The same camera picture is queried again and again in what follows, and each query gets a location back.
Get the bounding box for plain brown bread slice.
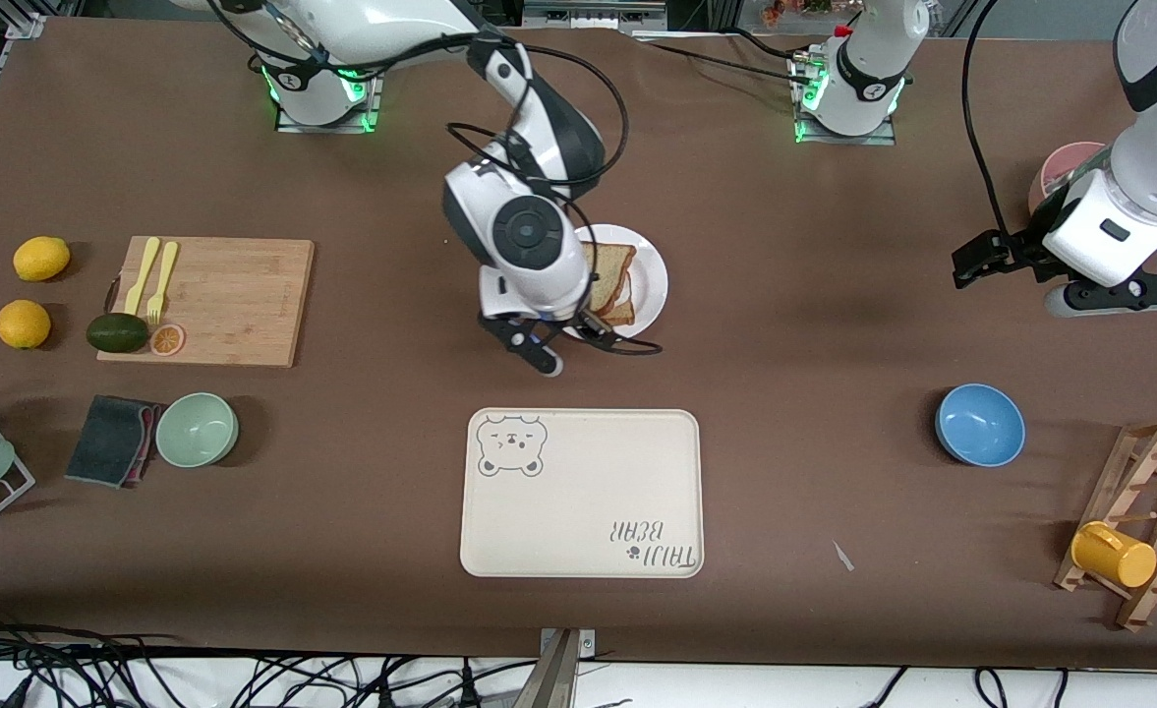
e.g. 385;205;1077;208
578;241;641;318

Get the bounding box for white round plate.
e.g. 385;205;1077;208
563;225;668;343

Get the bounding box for pink bowl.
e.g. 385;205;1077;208
1028;143;1108;217

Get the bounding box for blue bowl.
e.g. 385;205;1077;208
935;383;1027;468

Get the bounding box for cream tray with bear print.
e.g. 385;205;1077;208
459;408;705;579

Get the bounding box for wooden mug rack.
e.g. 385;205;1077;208
1053;415;1157;632

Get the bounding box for yellow mug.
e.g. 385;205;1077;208
1070;521;1157;589

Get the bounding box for grey metal box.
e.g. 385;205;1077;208
522;0;669;30

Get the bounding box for wooden cutting board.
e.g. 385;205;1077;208
96;236;316;369

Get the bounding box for pale green bowl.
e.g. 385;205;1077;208
154;392;240;469

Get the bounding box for yellow plastic fork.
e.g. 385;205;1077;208
146;242;180;325

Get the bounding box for yellow plastic knife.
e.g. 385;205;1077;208
124;237;161;316

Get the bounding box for dark green avocado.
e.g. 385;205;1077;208
86;313;150;354

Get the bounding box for dark grey folded cloth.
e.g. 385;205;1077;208
64;394;161;490

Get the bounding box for yellow lemon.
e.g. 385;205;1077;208
13;236;72;283

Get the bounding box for round yellow orange fruit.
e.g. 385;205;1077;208
0;299;53;350

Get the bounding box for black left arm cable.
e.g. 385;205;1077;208
961;0;1018;237

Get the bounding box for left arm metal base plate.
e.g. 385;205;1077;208
790;49;898;147

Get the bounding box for black base cable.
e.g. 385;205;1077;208
637;28;820;88

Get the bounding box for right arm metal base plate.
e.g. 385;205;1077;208
275;39;384;135

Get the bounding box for metal table bracket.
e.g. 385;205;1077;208
529;627;597;708

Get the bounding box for black floor cable bundle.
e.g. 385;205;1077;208
0;610;540;708
863;667;1070;708

